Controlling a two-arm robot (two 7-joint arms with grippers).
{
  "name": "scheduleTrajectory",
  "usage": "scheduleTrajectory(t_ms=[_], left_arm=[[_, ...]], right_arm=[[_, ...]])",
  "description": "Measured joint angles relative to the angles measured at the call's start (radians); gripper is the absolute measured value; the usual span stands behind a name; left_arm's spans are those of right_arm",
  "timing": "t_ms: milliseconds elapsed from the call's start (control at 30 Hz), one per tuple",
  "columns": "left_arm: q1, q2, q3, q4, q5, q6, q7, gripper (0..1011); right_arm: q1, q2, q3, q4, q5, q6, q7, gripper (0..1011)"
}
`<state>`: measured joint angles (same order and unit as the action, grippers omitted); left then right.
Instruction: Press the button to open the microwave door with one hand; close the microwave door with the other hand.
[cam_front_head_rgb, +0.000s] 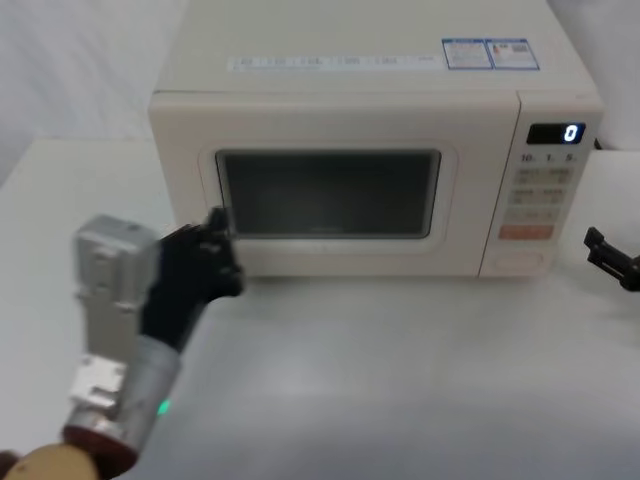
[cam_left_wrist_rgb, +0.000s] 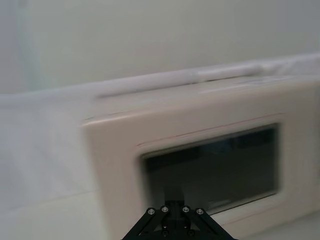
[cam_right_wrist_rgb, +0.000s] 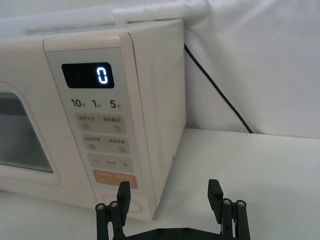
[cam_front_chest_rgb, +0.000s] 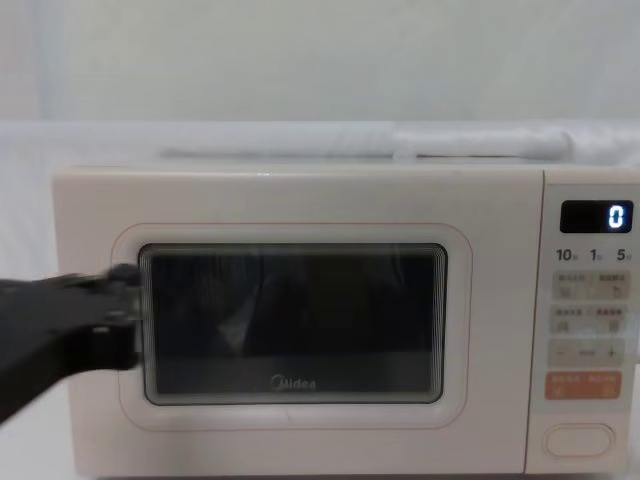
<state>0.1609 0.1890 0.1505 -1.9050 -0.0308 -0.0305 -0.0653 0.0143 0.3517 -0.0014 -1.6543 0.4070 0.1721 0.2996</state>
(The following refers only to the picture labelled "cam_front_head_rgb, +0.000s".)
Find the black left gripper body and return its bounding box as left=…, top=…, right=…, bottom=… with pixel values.
left=138, top=225, right=226, bottom=352

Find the cream microwave oven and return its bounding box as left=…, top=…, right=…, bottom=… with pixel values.
left=147, top=0, right=605, bottom=280

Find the white curtain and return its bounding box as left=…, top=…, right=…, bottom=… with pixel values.
left=0, top=0, right=640, bottom=190

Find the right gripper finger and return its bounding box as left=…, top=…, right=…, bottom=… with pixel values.
left=583, top=226, right=640, bottom=292

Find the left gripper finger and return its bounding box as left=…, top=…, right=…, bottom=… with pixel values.
left=198, top=205, right=237, bottom=254
left=209, top=245, right=247, bottom=300

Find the white table cloth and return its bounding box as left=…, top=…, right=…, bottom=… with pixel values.
left=0, top=139, right=640, bottom=480

